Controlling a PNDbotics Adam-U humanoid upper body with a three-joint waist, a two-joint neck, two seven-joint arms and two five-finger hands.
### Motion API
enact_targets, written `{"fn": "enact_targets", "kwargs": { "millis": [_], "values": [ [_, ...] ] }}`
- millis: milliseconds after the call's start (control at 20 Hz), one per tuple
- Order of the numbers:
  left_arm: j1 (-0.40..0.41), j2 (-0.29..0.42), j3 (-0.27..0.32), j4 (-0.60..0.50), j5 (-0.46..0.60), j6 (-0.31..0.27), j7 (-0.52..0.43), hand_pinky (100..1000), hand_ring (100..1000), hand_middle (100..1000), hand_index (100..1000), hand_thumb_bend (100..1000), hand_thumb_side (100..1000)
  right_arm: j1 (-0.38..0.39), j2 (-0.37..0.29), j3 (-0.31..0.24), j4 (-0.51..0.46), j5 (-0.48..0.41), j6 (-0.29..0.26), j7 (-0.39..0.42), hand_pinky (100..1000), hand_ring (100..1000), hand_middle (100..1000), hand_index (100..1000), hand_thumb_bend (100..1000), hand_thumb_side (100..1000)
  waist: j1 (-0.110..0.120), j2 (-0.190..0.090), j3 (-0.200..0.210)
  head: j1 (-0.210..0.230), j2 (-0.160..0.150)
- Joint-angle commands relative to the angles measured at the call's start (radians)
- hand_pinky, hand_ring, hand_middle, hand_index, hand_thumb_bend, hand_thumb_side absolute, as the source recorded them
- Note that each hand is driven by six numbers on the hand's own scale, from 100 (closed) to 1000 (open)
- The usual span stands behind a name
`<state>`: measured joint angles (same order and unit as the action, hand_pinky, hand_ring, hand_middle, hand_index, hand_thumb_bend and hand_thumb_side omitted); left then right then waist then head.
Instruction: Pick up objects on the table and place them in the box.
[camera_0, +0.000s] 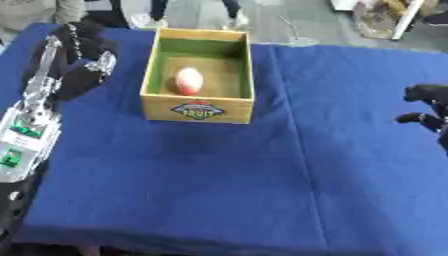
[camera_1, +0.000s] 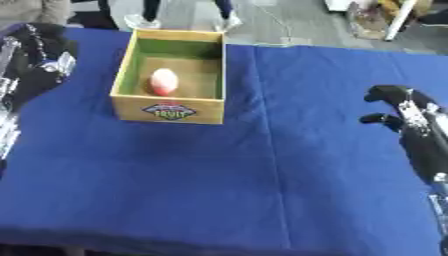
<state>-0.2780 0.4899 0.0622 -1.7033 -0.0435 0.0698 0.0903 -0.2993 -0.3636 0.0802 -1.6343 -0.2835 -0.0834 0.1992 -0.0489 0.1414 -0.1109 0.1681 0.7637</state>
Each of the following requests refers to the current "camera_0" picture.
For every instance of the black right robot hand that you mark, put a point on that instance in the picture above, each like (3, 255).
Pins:
(430, 113)

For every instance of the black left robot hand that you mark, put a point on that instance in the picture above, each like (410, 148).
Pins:
(81, 71)

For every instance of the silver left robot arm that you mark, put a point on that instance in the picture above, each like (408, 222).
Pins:
(26, 133)

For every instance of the tan cardboard box green inside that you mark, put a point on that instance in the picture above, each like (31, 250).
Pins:
(198, 76)

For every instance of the white table leg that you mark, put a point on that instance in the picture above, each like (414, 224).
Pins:
(408, 18)

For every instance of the pink and white toy peach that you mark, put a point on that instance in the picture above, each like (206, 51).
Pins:
(189, 81)

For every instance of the tan bag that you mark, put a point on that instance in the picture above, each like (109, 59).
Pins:
(379, 18)

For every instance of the person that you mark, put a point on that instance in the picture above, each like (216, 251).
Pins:
(192, 11)

